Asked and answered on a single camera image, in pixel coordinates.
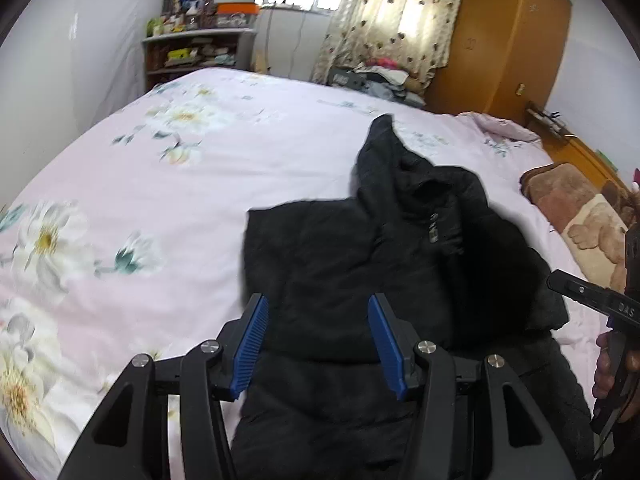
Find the wooden wardrobe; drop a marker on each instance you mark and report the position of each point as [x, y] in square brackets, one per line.
[500, 45]

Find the cluttered shelf unit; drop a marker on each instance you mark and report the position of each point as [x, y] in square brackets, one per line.
[200, 55]

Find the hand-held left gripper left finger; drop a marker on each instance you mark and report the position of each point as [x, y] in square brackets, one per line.
[249, 345]

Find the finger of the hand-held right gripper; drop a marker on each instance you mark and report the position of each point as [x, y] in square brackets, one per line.
[575, 287]

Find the patterned beige curtain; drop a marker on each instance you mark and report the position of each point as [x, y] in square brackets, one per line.
[390, 15]

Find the black padded jacket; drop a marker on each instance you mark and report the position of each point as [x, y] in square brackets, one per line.
[350, 260]

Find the brown bear print pillow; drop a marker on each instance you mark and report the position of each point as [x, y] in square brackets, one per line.
[575, 215]

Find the pile of clothes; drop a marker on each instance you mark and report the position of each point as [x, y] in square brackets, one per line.
[385, 77]

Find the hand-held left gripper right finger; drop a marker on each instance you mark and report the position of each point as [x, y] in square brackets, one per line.
[387, 345]

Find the orange box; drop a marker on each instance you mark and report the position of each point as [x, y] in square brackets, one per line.
[237, 8]

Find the bed with pink floral sheet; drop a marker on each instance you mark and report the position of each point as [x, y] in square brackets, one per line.
[200, 185]

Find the wooden headboard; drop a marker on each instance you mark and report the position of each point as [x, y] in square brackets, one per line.
[580, 150]

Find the person's right hand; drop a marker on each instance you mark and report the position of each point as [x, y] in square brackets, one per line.
[607, 365]

